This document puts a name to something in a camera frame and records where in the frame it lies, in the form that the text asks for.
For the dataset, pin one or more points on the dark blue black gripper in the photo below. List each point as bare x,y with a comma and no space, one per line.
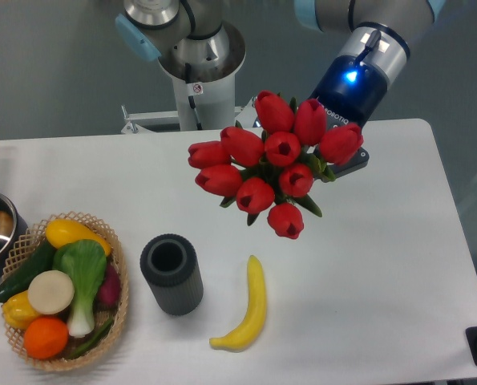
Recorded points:
322,136

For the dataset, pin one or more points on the red tulip bouquet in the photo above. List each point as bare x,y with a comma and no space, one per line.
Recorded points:
226,169

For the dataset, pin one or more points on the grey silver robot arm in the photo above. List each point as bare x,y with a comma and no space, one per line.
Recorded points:
202,53

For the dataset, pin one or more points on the dark grey ribbed vase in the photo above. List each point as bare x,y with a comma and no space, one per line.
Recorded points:
170,267

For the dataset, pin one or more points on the yellow banana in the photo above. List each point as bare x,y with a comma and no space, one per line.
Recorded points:
251,326

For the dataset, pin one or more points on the green bok choy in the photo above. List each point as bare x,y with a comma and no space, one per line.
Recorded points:
84,262

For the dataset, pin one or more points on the purple red sweet potato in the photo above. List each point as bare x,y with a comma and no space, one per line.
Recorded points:
109,291

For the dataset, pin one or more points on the yellow squash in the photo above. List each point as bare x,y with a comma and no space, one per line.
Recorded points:
61,232

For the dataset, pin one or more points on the green bean pod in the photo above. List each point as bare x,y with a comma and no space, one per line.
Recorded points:
93,341

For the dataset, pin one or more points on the woven wicker basket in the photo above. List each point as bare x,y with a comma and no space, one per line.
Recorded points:
24,247

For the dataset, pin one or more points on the white round radish slice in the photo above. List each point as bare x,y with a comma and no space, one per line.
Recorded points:
50,292

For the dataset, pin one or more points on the dark green cucumber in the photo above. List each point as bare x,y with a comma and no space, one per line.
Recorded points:
39,261

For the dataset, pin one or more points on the orange fruit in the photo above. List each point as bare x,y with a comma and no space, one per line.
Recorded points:
45,337

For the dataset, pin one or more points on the yellow bell pepper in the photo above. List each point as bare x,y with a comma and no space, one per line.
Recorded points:
18,312

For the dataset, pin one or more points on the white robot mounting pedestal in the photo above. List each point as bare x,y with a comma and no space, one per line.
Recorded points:
199,106

